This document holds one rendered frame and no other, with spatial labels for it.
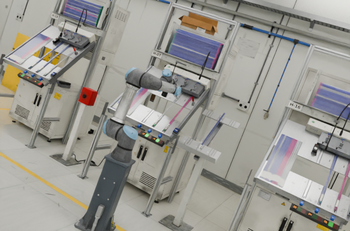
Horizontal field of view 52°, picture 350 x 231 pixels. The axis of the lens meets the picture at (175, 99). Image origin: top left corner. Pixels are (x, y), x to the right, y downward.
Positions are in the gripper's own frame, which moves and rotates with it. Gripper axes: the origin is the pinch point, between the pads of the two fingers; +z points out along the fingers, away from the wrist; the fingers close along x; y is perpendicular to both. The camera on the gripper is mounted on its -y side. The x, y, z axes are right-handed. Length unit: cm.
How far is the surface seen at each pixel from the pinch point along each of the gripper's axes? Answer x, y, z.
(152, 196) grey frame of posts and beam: -24, -80, 33
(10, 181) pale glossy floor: 66, -132, -16
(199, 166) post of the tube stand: -49, -41, 20
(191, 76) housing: -0.3, 34.9, 11.1
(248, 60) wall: -10, 154, 114
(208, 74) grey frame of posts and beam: -14.3, 43.3, 9.2
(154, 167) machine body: -3, -51, 50
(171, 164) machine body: -18, -42, 45
